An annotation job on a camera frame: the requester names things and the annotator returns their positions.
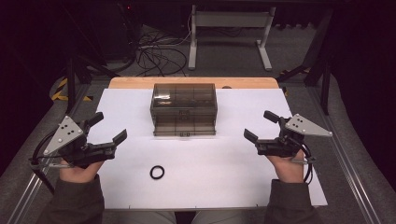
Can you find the grey metal desk frame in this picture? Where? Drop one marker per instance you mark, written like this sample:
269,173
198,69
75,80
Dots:
193,46

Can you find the white paper sheet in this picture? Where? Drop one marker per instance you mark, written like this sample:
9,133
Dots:
218,174

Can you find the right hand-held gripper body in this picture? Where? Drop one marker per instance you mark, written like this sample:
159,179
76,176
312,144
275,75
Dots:
303,126

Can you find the black metal stand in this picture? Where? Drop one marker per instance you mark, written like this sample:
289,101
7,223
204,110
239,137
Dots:
325,81

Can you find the black tripod stand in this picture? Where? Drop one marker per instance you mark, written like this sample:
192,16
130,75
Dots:
71,81

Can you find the translucent grey drawer box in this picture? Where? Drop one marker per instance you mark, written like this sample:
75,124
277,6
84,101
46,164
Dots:
183,107

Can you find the person's right hand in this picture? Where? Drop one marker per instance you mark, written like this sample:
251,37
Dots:
289,169

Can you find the aluminium rail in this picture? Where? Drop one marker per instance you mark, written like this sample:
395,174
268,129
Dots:
26,193
348,168

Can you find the person's left hand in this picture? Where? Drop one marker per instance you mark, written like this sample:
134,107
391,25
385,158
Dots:
77,174

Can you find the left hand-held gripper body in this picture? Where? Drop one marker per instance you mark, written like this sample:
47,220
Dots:
67,133

